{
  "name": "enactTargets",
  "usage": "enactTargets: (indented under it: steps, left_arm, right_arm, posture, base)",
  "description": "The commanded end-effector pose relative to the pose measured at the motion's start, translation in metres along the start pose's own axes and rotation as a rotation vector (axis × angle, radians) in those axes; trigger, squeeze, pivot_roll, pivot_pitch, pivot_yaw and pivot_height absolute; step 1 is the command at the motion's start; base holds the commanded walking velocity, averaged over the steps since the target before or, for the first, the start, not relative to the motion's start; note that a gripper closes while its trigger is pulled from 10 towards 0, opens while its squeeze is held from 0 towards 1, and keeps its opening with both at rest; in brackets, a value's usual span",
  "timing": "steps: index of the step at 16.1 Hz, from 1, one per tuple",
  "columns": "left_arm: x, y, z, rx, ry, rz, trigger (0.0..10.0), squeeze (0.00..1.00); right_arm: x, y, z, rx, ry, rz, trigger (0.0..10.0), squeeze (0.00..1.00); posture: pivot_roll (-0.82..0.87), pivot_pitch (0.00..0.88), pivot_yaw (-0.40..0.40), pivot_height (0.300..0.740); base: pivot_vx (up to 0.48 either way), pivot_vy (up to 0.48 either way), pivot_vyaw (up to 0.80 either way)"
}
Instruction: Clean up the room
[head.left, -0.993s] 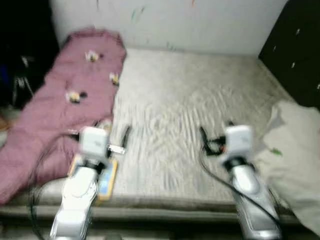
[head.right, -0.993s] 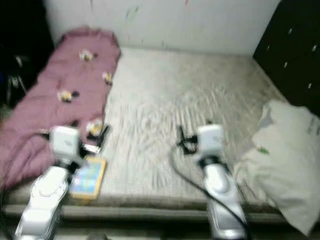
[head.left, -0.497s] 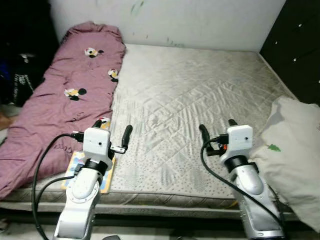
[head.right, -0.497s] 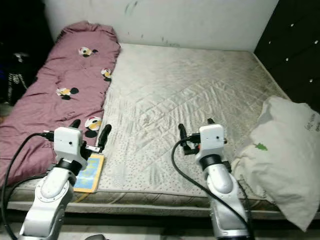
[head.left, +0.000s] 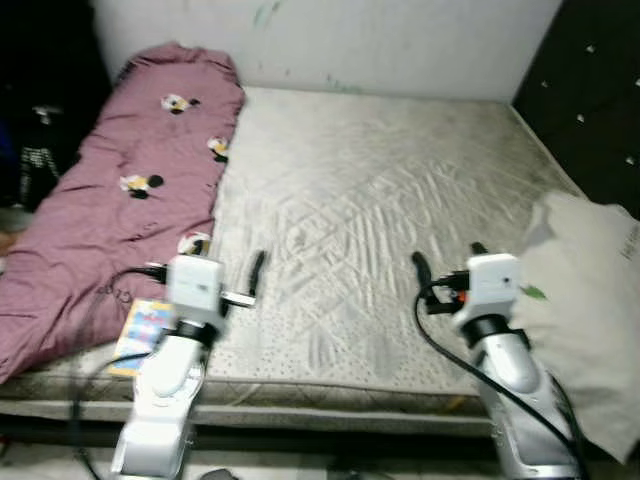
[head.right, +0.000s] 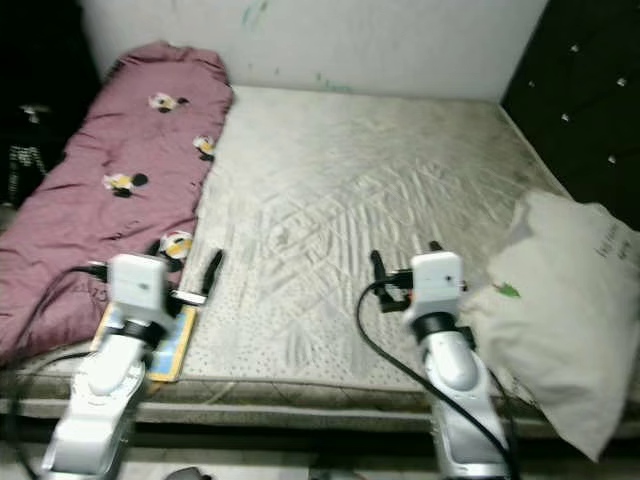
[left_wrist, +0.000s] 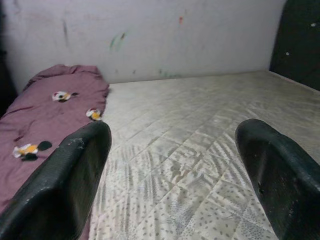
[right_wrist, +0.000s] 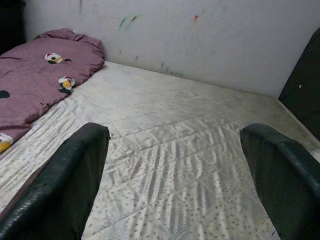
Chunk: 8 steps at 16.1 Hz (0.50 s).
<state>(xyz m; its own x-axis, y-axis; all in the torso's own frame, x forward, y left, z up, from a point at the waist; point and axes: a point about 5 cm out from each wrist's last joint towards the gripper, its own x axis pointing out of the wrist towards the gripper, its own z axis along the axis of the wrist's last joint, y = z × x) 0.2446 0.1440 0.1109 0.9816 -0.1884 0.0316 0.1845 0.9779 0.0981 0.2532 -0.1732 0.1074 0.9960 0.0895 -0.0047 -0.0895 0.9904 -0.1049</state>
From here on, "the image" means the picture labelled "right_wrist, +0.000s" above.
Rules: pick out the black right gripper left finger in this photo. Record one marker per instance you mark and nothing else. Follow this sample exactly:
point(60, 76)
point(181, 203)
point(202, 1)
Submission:
point(55, 190)

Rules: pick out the black tufted studded headboard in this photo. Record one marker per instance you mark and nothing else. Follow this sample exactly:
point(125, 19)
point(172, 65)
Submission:
point(302, 87)

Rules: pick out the black glossy furniture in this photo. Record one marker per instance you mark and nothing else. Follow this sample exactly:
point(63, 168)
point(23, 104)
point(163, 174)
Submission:
point(11, 22)

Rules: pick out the white quilted mattress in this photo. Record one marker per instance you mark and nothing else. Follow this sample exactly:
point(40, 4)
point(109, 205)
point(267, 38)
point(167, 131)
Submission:
point(175, 125)

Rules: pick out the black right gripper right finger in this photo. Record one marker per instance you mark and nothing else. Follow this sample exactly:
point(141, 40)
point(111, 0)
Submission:
point(287, 187)

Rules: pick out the purple cartoon print blanket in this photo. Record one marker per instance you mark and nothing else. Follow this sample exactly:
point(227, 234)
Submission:
point(32, 82)

